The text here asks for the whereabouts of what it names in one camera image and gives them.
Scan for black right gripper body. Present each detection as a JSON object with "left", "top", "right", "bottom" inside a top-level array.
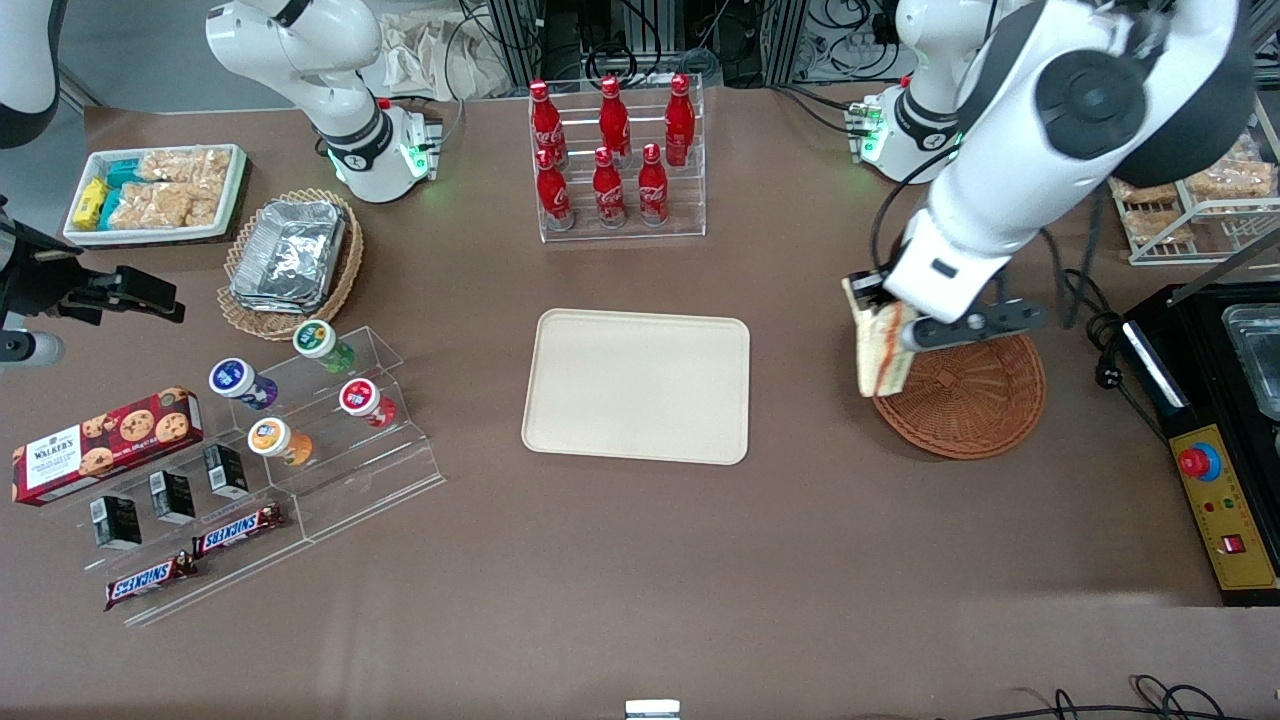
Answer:
[{"left": 0, "top": 222, "right": 121, "bottom": 323}]

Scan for triangular white bread sandwich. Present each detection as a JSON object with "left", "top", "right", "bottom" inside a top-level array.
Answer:
[{"left": 842, "top": 276, "right": 922, "bottom": 399}]

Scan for round brown wicker basket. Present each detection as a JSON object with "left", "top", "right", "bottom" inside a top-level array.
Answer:
[{"left": 872, "top": 330, "right": 1048, "bottom": 462}]

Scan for oval tan wicker basket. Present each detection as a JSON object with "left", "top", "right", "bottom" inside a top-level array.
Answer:
[{"left": 217, "top": 187, "right": 365, "bottom": 342}]

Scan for cream rectangular plastic tray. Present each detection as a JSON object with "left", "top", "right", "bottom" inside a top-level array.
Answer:
[{"left": 520, "top": 308, "right": 752, "bottom": 467}]

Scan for metal tray inside machine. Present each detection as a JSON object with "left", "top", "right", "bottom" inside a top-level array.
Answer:
[{"left": 1221, "top": 304, "right": 1280, "bottom": 423}]

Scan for clear bagged rice crisp snack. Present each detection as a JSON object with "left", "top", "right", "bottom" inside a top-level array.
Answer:
[
  {"left": 1124, "top": 208, "right": 1193, "bottom": 247},
  {"left": 110, "top": 181, "right": 196, "bottom": 230},
  {"left": 190, "top": 180, "right": 233, "bottom": 227},
  {"left": 139, "top": 149, "right": 233, "bottom": 184},
  {"left": 1185, "top": 157, "right": 1278, "bottom": 202},
  {"left": 1109, "top": 179, "right": 1182, "bottom": 207}
]

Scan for yellow snack packet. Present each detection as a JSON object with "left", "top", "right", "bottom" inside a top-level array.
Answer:
[{"left": 73, "top": 177, "right": 110, "bottom": 231}]

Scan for purple lidded snack cup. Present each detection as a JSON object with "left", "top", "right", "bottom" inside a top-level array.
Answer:
[{"left": 208, "top": 357, "right": 280, "bottom": 412}]

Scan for white rectangular snack bin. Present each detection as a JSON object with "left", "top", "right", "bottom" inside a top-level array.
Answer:
[{"left": 63, "top": 143, "right": 250, "bottom": 247}]

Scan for aluminium foil container stack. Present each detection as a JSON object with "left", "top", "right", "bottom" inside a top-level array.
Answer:
[{"left": 230, "top": 199, "right": 348, "bottom": 314}]

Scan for red Walkers cookie box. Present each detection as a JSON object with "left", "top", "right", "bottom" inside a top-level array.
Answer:
[{"left": 11, "top": 386, "right": 205, "bottom": 508}]

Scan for green lidded snack cup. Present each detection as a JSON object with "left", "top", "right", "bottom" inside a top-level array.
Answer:
[{"left": 292, "top": 319, "right": 357, "bottom": 374}]

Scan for orange lidded snack cup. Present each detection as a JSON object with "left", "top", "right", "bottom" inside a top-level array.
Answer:
[{"left": 246, "top": 417, "right": 314, "bottom": 469}]

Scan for small black box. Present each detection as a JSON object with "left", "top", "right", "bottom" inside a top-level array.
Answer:
[
  {"left": 202, "top": 443, "right": 251, "bottom": 501},
  {"left": 148, "top": 469, "right": 198, "bottom": 526},
  {"left": 90, "top": 495, "right": 144, "bottom": 552}
]

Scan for red lidded snack cup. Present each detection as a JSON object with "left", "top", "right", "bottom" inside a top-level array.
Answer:
[{"left": 337, "top": 377, "right": 399, "bottom": 430}]

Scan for silver machine sealing bar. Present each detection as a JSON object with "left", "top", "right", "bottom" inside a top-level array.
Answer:
[{"left": 1122, "top": 320, "right": 1189, "bottom": 410}]

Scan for Snickers chocolate bar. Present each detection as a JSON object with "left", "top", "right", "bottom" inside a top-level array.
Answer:
[
  {"left": 104, "top": 551, "right": 199, "bottom": 612},
  {"left": 192, "top": 503, "right": 286, "bottom": 559}
]

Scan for red cola bottle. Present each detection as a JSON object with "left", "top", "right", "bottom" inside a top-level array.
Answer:
[
  {"left": 591, "top": 146, "right": 629, "bottom": 229},
  {"left": 527, "top": 80, "right": 570, "bottom": 167},
  {"left": 663, "top": 73, "right": 697, "bottom": 169},
  {"left": 535, "top": 148, "right": 577, "bottom": 232},
  {"left": 597, "top": 76, "right": 634, "bottom": 161},
  {"left": 637, "top": 143, "right": 671, "bottom": 227}
]

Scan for clear acrylic bottle rack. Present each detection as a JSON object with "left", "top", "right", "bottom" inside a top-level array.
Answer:
[{"left": 527, "top": 74, "right": 708, "bottom": 245}]

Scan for clear acrylic stepped stand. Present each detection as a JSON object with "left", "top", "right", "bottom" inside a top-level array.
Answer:
[
  {"left": 25, "top": 440, "right": 311, "bottom": 629},
  {"left": 205, "top": 324, "right": 447, "bottom": 546}
]

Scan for grey metal machine lever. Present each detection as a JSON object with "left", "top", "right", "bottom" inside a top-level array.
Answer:
[{"left": 1165, "top": 230, "right": 1280, "bottom": 307}]

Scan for black machine with yellow panel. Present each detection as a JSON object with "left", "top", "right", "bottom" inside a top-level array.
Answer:
[{"left": 1120, "top": 280, "right": 1280, "bottom": 609}]

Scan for crumpled white plastic bag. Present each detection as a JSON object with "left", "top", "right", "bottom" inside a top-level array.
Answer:
[{"left": 375, "top": 8, "right": 506, "bottom": 103}]

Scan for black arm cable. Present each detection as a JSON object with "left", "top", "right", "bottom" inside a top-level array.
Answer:
[{"left": 868, "top": 148, "right": 963, "bottom": 276}]

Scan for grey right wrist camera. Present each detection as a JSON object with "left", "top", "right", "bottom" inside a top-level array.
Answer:
[{"left": 0, "top": 330, "right": 67, "bottom": 368}]

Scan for white wire rack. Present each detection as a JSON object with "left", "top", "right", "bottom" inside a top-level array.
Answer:
[{"left": 1107, "top": 125, "right": 1280, "bottom": 267}]

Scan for black power cable with plug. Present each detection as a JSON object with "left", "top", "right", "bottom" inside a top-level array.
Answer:
[{"left": 1058, "top": 268, "right": 1173, "bottom": 443}]

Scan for aluminium frame with equipment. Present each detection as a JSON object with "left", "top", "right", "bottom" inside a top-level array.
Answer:
[{"left": 478, "top": 0, "right": 906, "bottom": 89}]

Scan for loose black cables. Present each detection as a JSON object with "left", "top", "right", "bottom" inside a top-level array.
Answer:
[{"left": 935, "top": 674, "right": 1246, "bottom": 720}]

